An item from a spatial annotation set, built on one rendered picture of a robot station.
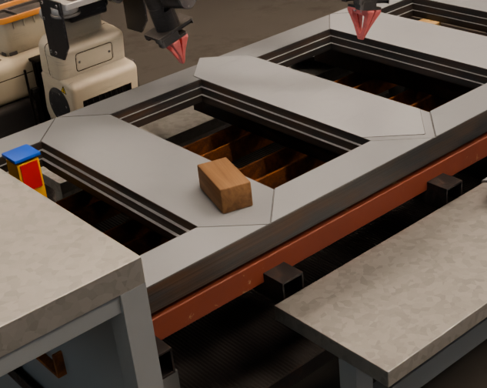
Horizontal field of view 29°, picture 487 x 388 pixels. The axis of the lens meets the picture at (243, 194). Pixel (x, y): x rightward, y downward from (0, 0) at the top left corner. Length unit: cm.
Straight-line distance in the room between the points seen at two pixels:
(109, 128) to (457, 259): 82
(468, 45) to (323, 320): 103
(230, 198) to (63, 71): 103
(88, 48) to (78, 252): 140
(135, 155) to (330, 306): 57
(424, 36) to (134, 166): 92
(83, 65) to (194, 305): 118
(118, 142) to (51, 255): 77
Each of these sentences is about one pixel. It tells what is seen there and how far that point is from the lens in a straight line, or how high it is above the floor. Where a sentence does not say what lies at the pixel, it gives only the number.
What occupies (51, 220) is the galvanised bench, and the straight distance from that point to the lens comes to 134.
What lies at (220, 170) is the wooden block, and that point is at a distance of 170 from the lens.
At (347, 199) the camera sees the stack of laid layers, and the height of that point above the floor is 83.
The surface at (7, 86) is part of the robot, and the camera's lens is 279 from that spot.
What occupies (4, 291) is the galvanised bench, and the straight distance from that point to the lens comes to 121.
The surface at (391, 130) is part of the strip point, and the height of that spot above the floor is 87.
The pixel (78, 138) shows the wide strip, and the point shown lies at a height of 87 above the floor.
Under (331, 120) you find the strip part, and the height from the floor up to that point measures 87.
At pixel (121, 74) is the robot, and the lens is 263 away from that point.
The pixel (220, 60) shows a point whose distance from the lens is 238.
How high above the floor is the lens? 168
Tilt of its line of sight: 28 degrees down
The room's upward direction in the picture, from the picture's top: 6 degrees counter-clockwise
